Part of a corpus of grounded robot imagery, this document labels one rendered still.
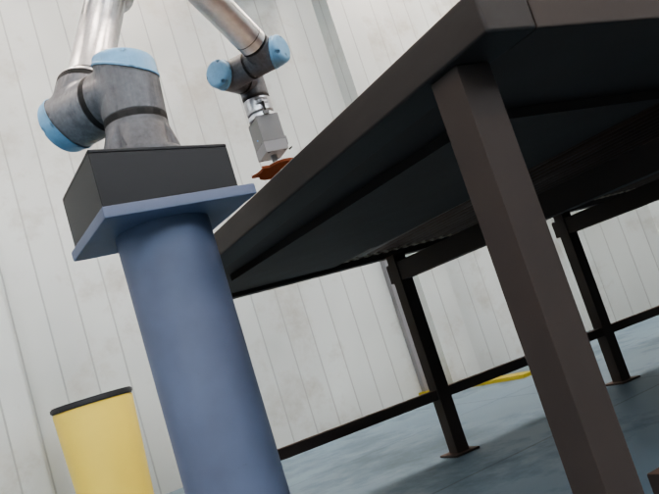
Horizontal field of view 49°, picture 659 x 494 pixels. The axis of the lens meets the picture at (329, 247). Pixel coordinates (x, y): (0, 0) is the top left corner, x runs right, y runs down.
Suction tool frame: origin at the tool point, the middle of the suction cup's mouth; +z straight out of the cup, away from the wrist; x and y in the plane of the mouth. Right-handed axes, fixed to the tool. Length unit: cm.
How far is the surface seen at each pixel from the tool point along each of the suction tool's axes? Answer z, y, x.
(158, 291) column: 32, -56, 49
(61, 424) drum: 44, 238, 67
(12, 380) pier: 11, 289, 86
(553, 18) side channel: 18, -111, 0
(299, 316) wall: 18, 342, -113
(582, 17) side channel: 18, -110, -5
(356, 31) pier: -202, 341, -237
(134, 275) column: 28, -53, 51
